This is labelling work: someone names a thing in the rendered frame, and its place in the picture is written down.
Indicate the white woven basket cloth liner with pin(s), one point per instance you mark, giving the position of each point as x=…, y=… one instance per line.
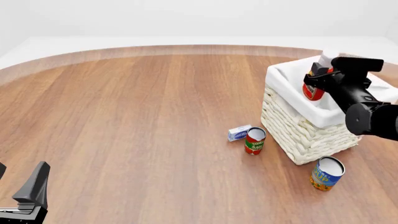
x=298, y=135

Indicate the blue alphabet soup can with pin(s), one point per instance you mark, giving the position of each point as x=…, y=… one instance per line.
x=325, y=178

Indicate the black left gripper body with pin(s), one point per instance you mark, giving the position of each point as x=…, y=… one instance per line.
x=21, y=215

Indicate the black flat plate on stalk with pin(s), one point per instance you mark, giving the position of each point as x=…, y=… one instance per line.
x=357, y=63

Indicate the red tomato sauce can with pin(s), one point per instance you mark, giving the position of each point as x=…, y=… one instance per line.
x=254, y=144

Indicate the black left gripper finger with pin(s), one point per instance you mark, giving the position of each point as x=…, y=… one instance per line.
x=35, y=186
x=2, y=170

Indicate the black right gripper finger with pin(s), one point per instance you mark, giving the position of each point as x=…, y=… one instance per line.
x=320, y=68

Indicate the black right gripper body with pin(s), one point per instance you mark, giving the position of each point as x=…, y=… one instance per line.
x=326, y=80

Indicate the small white blue box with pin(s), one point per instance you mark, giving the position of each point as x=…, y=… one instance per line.
x=237, y=134

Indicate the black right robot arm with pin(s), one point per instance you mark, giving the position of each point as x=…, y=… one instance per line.
x=371, y=116

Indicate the red ketchup bottle white cap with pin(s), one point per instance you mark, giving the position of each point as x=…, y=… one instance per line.
x=312, y=92

